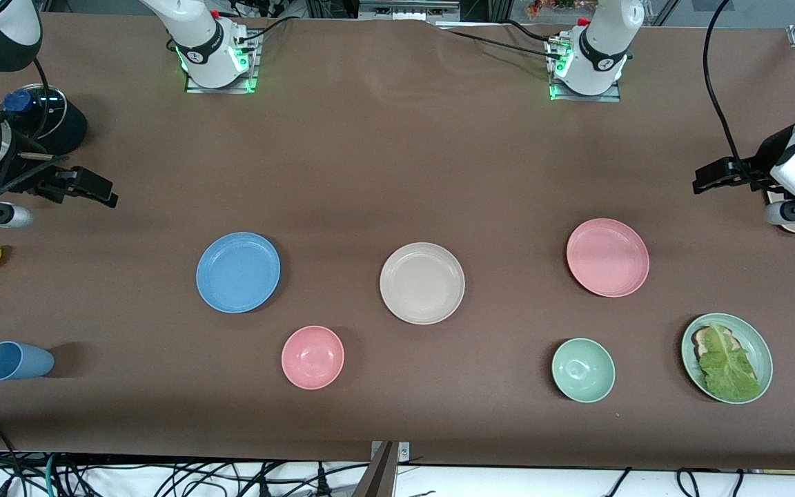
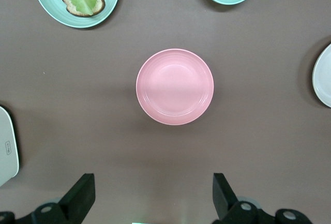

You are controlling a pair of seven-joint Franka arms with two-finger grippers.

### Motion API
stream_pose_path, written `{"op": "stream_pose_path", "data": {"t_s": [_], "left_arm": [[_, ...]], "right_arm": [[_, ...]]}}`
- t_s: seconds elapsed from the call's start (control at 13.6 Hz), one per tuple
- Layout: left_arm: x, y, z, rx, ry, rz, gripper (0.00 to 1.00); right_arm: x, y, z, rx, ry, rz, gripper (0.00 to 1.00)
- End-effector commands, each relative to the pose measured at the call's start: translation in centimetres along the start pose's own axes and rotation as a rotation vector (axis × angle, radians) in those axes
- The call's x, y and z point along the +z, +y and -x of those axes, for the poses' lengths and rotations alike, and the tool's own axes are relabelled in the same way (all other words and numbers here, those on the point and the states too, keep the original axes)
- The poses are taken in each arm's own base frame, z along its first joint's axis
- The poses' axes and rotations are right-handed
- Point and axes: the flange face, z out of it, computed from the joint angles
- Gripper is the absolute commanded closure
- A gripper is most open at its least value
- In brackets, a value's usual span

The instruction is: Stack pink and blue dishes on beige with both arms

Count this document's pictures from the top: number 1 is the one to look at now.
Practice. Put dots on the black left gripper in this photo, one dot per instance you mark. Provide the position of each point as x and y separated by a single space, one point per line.
768 156

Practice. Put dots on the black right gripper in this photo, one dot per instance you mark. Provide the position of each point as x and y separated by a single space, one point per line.
23 174

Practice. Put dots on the pink plate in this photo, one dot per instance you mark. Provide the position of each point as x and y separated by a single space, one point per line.
607 257

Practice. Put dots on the blue plate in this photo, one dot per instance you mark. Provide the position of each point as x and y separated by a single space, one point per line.
237 273

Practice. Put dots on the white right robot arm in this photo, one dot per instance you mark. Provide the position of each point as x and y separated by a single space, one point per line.
197 34

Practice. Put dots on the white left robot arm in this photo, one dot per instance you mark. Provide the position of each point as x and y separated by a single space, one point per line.
604 41

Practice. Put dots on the glass lid with blue knob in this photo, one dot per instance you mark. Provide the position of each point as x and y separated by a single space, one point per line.
54 103

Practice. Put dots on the toast slice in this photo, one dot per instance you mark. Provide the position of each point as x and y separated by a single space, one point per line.
700 338

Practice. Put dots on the green plate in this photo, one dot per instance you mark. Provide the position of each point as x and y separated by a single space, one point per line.
760 345

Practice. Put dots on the blue cup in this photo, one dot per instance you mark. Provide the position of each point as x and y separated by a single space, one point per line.
18 361

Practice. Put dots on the green lettuce leaf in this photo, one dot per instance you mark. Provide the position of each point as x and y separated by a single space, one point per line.
729 366

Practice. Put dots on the green bowl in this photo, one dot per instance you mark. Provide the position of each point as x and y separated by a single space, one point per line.
583 370

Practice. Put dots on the orange flowers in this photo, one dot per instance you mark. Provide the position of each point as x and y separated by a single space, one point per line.
556 7

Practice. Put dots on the pink bowl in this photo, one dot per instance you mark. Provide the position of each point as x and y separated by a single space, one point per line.
312 357

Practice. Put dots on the brown tablecloth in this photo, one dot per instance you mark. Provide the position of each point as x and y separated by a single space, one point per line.
370 172

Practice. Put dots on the beige plate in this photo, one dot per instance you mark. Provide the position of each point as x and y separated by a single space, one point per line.
422 283

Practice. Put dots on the silver metal box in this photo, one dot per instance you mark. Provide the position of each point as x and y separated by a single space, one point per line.
408 8

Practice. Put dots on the dark pole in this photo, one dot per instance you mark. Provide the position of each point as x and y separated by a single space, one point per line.
378 476

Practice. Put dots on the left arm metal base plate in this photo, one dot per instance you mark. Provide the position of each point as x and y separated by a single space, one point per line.
615 96

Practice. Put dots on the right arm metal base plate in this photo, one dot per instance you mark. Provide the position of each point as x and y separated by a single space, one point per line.
252 69

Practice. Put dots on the silver bracket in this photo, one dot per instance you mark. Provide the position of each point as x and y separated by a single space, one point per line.
404 451

